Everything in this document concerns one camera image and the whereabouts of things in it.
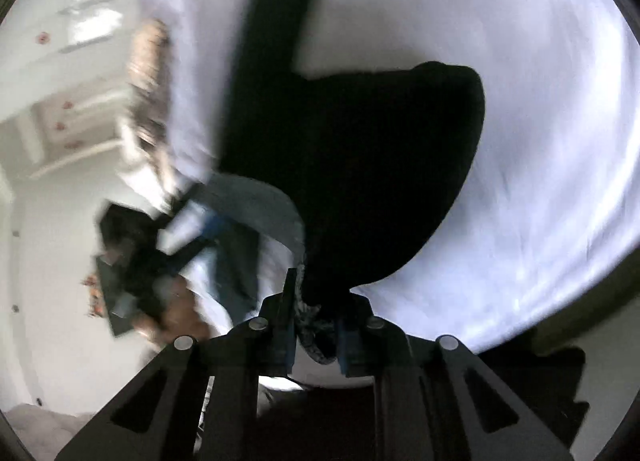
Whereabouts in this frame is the dark teal patterned pant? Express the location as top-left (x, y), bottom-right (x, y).
top-left (209, 0), bottom-right (485, 363)

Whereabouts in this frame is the person's left hand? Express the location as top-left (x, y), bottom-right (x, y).
top-left (132, 276), bottom-right (212, 349)

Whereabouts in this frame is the white wardrobe with red flowers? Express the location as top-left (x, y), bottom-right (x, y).
top-left (1, 0), bottom-right (139, 181)

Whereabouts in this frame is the white plush bed blanket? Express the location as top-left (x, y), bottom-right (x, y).
top-left (141, 0), bottom-right (639, 361)

